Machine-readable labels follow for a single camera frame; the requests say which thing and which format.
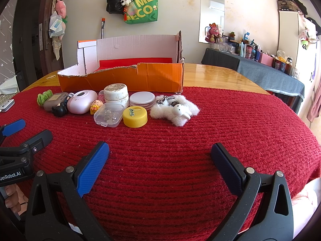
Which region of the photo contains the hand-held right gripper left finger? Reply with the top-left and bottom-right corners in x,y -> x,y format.
24,141 -> 111,241

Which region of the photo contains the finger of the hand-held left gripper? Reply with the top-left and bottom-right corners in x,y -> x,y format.
0,119 -> 26,146
0,130 -> 54,166

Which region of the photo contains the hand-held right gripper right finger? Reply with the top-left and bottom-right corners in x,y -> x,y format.
211,143 -> 294,241

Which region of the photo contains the black figurine doll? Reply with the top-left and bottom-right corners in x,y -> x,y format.
51,97 -> 68,118

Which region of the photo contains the grey square case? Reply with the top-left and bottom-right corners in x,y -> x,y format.
43,92 -> 69,111

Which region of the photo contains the green chenille scrunchie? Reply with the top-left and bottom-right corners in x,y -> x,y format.
37,90 -> 53,106

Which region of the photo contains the clear plastic box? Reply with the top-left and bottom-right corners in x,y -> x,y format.
93,102 -> 125,127

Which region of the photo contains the pink round device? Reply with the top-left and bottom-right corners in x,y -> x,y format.
67,90 -> 98,114

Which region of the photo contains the small yellow pink figurine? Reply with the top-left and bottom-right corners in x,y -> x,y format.
90,100 -> 103,115

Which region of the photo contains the yellow bottle cap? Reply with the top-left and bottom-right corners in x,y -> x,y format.
123,106 -> 148,128

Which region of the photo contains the white round jar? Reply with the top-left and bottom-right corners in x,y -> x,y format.
103,83 -> 129,108

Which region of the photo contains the white round container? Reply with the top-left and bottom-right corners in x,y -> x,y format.
129,92 -> 156,110

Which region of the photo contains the white fluffy rabbit keychain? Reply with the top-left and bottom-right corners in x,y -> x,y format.
150,94 -> 200,126

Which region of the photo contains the orange cardboard box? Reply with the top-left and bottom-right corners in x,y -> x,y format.
57,31 -> 185,92

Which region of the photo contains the person's left hand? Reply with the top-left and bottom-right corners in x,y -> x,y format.
4,184 -> 28,216

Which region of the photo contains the white square device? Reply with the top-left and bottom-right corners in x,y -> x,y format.
0,99 -> 15,113

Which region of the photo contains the white crumpled paper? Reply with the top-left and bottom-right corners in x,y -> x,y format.
0,77 -> 19,91

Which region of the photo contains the red knitted blanket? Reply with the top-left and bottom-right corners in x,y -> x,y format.
0,86 -> 317,241

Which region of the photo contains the dark wooden door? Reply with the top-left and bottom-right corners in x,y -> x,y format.
38,0 -> 67,77

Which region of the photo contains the person's pink clothing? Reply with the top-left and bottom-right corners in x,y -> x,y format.
292,181 -> 318,231

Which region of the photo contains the beige cloth bag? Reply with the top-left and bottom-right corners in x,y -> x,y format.
51,38 -> 62,61

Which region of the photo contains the pink hanging cloth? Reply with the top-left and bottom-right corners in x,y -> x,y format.
307,75 -> 321,123

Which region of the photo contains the clear plastic bag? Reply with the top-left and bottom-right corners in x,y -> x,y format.
49,12 -> 66,39

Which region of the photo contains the red paper bag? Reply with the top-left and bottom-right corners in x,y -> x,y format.
90,57 -> 173,75

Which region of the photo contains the pink storage box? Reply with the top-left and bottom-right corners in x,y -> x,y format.
259,52 -> 274,67

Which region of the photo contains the row of bottles and jars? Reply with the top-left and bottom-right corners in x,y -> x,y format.
211,31 -> 300,78

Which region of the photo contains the pink pig plush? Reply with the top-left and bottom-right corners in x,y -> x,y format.
55,0 -> 67,18

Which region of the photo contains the pink rabbit plush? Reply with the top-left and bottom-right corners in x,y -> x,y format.
204,23 -> 219,43

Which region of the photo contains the white wardrobe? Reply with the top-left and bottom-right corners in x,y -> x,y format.
277,9 -> 319,116

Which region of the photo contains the small hanging plush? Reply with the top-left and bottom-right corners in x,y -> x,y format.
298,30 -> 311,51

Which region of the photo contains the green tote bag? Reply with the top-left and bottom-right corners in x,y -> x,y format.
123,0 -> 159,25

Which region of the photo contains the dark patterned bag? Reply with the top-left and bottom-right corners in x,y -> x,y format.
277,0 -> 308,15

